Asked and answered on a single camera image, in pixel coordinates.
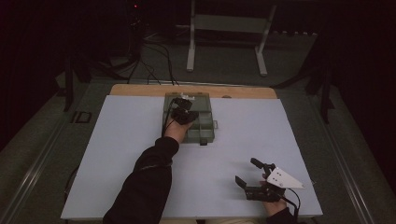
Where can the black floor bracket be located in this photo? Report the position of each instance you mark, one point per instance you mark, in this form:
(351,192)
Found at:
(81,117)

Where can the white table board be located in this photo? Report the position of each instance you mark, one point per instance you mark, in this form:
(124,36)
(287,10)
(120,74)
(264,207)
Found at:
(218,161)

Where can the clear plastic compartment box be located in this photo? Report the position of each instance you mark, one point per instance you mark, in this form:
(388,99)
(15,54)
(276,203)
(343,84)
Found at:
(205,124)

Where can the white metal stand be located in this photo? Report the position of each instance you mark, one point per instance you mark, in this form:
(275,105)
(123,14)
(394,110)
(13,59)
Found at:
(230,23)

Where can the person's left hand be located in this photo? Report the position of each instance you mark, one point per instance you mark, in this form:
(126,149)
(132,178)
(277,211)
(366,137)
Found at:
(176,130)

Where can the metal floor rail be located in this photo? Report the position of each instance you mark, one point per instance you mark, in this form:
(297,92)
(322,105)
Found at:
(345,174)
(31,177)

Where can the person's right hand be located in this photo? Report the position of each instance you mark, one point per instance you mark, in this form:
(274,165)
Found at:
(274,207)

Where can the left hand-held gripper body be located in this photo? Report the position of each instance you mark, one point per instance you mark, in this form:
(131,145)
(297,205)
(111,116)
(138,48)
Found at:
(183,113)

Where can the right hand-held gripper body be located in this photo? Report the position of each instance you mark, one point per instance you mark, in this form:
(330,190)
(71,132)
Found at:
(281,179)

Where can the black stand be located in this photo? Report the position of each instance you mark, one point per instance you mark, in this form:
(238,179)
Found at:
(323,90)
(68,87)

